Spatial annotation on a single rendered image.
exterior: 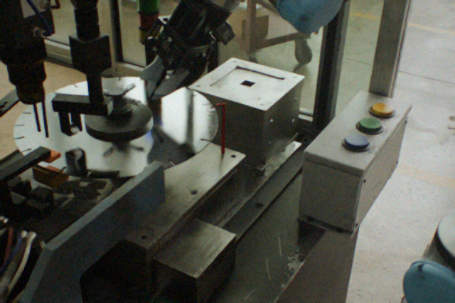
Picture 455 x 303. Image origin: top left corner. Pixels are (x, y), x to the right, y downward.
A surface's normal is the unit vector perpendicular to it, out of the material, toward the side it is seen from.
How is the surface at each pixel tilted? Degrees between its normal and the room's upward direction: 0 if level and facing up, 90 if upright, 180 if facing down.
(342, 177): 90
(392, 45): 90
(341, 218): 90
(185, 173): 0
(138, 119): 5
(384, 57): 90
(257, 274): 0
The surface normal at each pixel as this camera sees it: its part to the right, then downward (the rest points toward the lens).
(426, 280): -0.75, 0.45
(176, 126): 0.03, -0.84
